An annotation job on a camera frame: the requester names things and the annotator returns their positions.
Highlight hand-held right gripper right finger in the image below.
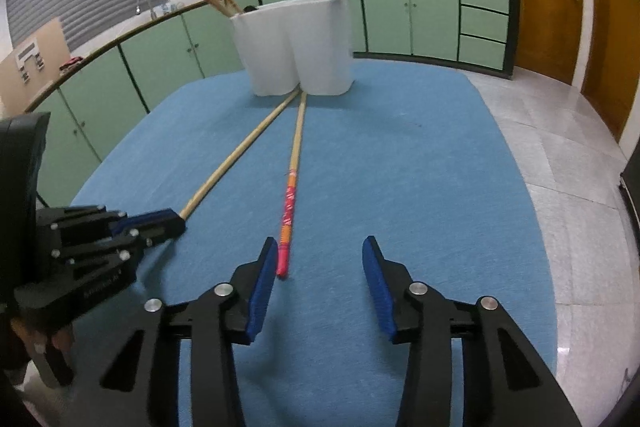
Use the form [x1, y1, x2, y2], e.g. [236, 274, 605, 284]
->
[361, 236, 583, 427]

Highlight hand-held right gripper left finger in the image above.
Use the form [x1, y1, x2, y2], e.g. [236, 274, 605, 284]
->
[75, 236, 279, 427]

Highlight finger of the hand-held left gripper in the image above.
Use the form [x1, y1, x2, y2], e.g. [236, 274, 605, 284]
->
[52, 216, 187, 279]
[37, 205, 182, 239]

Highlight white plastic chopstick holder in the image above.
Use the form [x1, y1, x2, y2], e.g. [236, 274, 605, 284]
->
[260, 0, 356, 98]
[229, 2, 302, 98]

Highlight person's left hand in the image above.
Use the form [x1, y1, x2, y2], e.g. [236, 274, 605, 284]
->
[11, 319, 75, 354]

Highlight blue tablecloth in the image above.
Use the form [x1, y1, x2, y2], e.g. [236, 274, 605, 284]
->
[70, 59, 560, 427]

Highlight white paper label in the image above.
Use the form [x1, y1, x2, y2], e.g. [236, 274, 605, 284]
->
[15, 42, 46, 84]

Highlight cardboard sheet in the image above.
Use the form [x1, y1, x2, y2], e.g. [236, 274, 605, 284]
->
[0, 18, 69, 115]

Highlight green kitchen base cabinets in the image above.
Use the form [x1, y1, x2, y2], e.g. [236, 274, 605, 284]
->
[30, 0, 522, 208]

